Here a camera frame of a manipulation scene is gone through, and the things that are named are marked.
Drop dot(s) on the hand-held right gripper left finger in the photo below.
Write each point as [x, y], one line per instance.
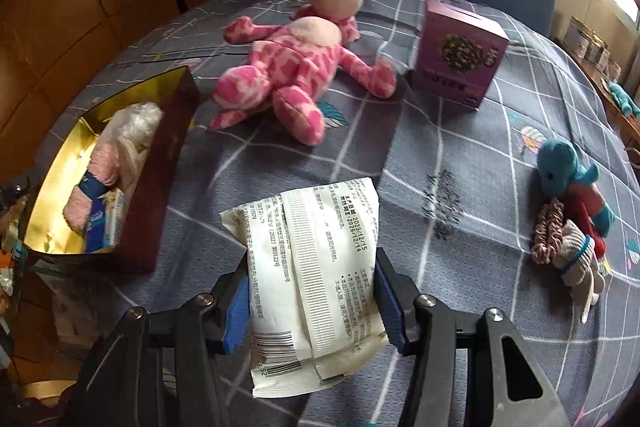
[237, 312]

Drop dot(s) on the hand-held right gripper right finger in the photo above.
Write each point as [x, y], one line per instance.
[390, 307]

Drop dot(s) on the white wipes packet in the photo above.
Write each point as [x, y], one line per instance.
[320, 282]

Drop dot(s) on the gold-lined brown box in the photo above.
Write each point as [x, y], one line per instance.
[160, 187]

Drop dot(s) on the blue tissue pack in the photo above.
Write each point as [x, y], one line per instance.
[100, 227]

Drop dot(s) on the pink sock with blue band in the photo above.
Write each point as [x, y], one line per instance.
[107, 159]

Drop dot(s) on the white plastic-wrapped bundle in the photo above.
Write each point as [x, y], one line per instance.
[132, 124]

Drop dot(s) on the blue plush elephant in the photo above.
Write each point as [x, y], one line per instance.
[560, 164]

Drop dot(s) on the pink scrunchie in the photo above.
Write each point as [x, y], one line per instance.
[542, 237]

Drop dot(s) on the pink spotted plush giraffe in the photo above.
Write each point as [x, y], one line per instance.
[295, 62]

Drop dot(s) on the purple cardboard box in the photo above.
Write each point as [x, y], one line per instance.
[450, 57]

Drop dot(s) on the wooden desk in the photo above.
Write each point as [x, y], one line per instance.
[600, 79]

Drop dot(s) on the teal plush toy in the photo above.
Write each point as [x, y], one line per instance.
[622, 99]

